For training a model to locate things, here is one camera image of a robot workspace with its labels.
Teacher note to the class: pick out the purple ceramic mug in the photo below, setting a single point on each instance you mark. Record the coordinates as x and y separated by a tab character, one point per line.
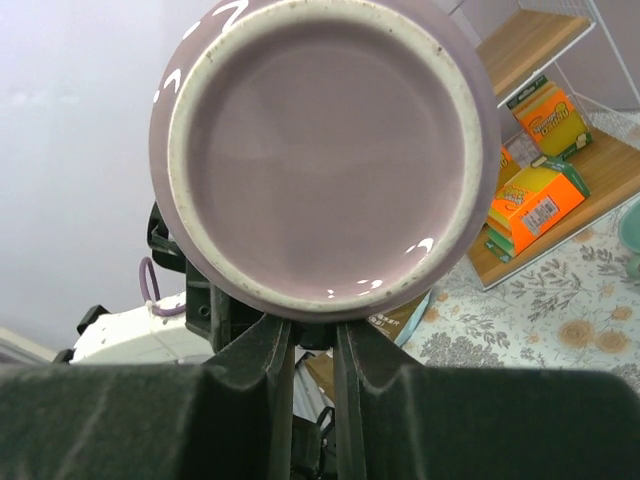
324	160

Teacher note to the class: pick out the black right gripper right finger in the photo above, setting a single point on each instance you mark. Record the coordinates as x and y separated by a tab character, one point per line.
398	419

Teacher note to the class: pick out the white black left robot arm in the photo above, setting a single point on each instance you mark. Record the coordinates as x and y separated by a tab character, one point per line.
188	327

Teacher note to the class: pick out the green ceramic mug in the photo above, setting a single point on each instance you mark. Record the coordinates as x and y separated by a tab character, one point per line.
628	232

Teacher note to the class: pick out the white wire wooden shelf rack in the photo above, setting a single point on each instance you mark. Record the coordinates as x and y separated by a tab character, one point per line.
570	43

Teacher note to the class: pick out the brown snack bag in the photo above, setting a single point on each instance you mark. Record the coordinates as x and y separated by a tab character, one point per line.
398	325

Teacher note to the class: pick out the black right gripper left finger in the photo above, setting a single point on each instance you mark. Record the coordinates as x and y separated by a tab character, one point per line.
227	418

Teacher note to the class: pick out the orange sponge box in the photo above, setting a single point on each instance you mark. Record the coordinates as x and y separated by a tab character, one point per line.
531	203

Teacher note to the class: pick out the orange yellow sponge pack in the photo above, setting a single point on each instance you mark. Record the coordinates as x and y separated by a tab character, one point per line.
549	117

